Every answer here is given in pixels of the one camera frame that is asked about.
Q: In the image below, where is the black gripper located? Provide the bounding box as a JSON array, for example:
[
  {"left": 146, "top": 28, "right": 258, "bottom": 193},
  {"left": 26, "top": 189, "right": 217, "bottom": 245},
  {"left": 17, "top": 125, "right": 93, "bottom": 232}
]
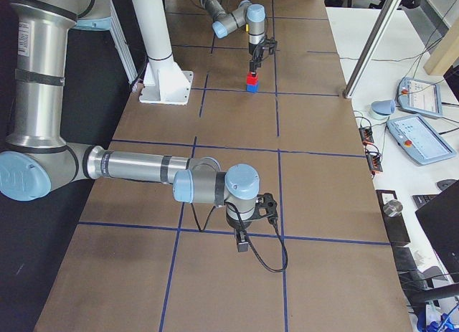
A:
[
  {"left": 226, "top": 214, "right": 252, "bottom": 252},
  {"left": 249, "top": 41, "right": 265, "bottom": 75}
]

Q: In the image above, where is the red wooden block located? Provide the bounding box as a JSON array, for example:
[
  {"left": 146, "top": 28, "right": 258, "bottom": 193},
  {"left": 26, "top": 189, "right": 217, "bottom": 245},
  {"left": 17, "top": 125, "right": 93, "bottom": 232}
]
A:
[{"left": 246, "top": 72, "right": 259, "bottom": 86}]

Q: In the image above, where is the blue wooden block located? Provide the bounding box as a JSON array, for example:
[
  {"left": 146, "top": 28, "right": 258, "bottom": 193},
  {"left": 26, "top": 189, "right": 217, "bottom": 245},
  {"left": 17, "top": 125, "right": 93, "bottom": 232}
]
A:
[{"left": 246, "top": 82, "right": 259, "bottom": 93}]

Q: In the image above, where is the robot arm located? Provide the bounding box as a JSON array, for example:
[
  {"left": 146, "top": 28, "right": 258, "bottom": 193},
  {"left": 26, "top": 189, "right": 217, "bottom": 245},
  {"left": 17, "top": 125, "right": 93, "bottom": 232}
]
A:
[
  {"left": 199, "top": 0, "right": 268, "bottom": 77},
  {"left": 1, "top": 31, "right": 179, "bottom": 265}
]

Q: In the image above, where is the white mounting pole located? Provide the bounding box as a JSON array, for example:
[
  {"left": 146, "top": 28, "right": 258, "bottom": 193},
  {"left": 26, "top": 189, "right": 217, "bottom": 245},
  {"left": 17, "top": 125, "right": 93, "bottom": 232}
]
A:
[{"left": 132, "top": 0, "right": 173, "bottom": 62}]

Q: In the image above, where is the upper black orange connector box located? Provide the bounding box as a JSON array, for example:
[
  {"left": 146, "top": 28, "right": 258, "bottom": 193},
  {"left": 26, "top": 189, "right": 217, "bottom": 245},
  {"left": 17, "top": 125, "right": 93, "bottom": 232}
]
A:
[{"left": 359, "top": 127, "right": 374, "bottom": 146}]

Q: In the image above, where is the black orange connector box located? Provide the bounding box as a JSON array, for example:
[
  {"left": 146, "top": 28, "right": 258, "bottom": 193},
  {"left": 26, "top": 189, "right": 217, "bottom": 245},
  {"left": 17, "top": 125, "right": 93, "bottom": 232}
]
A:
[
  {"left": 359, "top": 127, "right": 374, "bottom": 146},
  {"left": 365, "top": 151, "right": 383, "bottom": 174}
]

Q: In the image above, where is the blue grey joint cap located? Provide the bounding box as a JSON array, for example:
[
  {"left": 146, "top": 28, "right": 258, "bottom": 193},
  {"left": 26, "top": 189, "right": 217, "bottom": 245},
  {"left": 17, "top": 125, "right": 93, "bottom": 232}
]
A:
[{"left": 369, "top": 99, "right": 396, "bottom": 120}]

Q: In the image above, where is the lower black orange connector box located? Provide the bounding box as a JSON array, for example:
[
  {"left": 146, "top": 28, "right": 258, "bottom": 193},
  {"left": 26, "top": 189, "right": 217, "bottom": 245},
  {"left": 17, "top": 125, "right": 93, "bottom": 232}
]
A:
[{"left": 365, "top": 151, "right": 383, "bottom": 174}]

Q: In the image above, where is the silver metal cylinder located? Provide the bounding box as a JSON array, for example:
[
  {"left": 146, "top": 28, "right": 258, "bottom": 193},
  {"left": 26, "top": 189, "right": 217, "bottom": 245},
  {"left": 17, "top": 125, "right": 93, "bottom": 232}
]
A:
[{"left": 382, "top": 199, "right": 403, "bottom": 217}]

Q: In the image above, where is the upper teach pendant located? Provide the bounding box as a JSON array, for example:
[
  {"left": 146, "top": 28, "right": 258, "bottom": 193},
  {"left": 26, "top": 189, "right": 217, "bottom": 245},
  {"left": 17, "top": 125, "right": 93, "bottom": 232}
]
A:
[{"left": 396, "top": 77, "right": 443, "bottom": 118}]

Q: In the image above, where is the teach pendant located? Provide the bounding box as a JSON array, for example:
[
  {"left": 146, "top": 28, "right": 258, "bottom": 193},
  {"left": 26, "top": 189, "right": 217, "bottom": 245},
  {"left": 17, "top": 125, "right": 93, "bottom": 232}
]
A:
[
  {"left": 387, "top": 114, "right": 457, "bottom": 166},
  {"left": 396, "top": 77, "right": 443, "bottom": 118}
]

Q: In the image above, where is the lower teach pendant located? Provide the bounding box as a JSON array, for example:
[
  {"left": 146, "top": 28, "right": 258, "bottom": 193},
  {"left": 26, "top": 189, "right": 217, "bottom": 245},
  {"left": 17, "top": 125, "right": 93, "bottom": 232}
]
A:
[{"left": 387, "top": 114, "right": 457, "bottom": 166}]

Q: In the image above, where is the black laptop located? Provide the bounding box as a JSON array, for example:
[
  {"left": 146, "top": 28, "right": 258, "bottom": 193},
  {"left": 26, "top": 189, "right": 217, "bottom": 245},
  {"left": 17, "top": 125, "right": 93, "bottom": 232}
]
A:
[{"left": 415, "top": 181, "right": 459, "bottom": 282}]

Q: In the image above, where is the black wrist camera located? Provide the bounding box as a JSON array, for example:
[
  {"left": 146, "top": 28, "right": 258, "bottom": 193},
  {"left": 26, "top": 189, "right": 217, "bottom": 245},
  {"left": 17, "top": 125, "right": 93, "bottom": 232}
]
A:
[
  {"left": 262, "top": 37, "right": 278, "bottom": 55},
  {"left": 253, "top": 193, "right": 278, "bottom": 225}
]

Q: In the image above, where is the black braided cable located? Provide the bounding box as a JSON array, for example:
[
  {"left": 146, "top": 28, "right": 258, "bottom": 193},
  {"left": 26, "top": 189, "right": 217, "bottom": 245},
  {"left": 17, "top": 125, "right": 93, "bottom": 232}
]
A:
[{"left": 190, "top": 201, "right": 289, "bottom": 274}]

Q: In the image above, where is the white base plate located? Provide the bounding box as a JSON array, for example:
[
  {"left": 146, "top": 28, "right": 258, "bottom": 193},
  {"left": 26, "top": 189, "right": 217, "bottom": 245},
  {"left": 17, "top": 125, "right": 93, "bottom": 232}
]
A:
[{"left": 139, "top": 62, "right": 194, "bottom": 105}]

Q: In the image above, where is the aluminium frame post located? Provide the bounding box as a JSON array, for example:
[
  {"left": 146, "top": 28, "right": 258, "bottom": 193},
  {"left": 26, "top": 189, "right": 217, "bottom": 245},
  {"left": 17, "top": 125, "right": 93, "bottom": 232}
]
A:
[{"left": 343, "top": 0, "right": 402, "bottom": 99}]

